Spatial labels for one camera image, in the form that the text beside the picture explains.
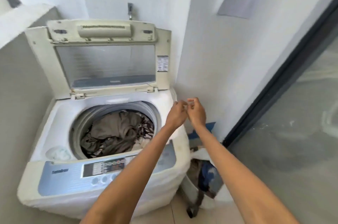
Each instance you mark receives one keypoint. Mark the person's left hand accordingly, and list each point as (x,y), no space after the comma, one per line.
(175,115)

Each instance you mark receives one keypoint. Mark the person's right hand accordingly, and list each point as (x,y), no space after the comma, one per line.
(197,114)

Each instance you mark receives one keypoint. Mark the person's left fingers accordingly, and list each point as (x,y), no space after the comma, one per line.
(182,104)

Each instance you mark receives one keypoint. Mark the person's right fingers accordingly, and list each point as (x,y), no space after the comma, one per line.
(192,103)

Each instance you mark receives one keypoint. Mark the person's right forearm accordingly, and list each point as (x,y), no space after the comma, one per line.
(237,176)

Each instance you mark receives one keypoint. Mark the person's left forearm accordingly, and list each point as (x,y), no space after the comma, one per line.
(132,176)

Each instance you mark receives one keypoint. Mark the brown white patterned garment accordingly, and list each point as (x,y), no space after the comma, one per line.
(146,129)

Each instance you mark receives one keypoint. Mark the white label sticker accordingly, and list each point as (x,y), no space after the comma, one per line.
(163,63)

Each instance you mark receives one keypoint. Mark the grey-brown garment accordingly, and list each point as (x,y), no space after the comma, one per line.
(113,131)

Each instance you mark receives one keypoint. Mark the blue garment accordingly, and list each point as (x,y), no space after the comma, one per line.
(210,176)

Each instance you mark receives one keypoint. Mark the white laundry basket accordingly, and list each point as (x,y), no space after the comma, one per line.
(188,187)

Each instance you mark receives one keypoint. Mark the black-framed glass door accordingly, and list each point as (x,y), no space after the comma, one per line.
(298,115)

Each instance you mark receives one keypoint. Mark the white top-load washing machine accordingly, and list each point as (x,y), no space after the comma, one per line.
(60,123)

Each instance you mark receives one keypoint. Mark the blue washing machine control panel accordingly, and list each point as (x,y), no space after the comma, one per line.
(60,179)

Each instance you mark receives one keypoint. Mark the cream washing machine lid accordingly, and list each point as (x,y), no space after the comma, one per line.
(45,55)

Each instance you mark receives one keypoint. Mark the metal wall tap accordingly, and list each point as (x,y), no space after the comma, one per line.
(130,11)

